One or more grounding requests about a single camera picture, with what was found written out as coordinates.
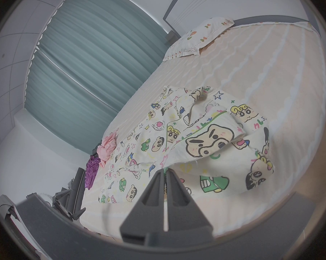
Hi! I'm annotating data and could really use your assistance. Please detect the purple garment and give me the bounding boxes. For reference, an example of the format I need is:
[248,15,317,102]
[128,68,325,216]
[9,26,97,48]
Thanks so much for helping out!
[84,156,101,190]

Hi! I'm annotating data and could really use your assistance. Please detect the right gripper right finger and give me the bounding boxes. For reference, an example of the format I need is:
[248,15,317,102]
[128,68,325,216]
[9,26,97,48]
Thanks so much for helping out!
[166,169,214,239]

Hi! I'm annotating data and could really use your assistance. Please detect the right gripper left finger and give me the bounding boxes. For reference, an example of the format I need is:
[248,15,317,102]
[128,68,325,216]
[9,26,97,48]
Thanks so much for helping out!
[120,169,165,239]

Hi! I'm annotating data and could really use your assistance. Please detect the white printed pillow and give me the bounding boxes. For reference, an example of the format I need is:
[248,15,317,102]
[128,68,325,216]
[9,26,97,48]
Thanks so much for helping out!
[162,16,235,62]

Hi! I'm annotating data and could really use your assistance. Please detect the white printed pyjama top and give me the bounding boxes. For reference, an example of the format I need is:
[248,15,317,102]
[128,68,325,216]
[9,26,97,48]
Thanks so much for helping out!
[98,85,276,204]

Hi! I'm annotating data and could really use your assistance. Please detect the blue-green curtain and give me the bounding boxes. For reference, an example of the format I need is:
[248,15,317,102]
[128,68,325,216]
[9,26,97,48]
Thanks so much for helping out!
[23,50,118,156]
[36,0,170,113]

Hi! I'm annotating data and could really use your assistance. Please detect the bed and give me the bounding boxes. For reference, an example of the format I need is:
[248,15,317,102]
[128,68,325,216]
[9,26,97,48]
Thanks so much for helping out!
[77,0,326,239]

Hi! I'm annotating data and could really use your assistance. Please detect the pink garment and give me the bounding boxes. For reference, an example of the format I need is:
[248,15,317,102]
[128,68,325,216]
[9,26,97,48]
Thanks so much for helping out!
[96,129,120,168]

